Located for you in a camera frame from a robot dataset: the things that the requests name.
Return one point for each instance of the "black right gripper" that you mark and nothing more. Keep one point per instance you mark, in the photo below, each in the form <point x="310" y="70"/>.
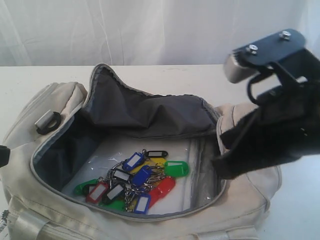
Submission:
<point x="286" y="125"/>

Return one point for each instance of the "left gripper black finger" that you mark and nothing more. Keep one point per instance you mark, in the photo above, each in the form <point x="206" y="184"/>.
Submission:
<point x="4" y="155"/>

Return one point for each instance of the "beige duffel bag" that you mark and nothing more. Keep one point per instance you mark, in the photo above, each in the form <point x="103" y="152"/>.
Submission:
<point x="65" y="122"/>

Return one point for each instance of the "bunch of colourful key tags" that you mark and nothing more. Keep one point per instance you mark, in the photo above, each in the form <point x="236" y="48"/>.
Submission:
<point x="135" y="184"/>

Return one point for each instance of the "clear plastic packet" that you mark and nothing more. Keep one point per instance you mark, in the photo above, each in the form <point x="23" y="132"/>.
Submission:
<point x="198" y="189"/>

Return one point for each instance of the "white paper tag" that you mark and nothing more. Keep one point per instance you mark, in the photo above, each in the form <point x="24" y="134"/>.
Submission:
<point x="4" y="220"/>

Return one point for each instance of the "white backdrop curtain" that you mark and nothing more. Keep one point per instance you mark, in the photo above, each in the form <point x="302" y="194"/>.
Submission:
<point x="144" y="32"/>

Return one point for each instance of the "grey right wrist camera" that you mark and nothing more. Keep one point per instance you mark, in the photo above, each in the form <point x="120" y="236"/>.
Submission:
<point x="243" y="62"/>

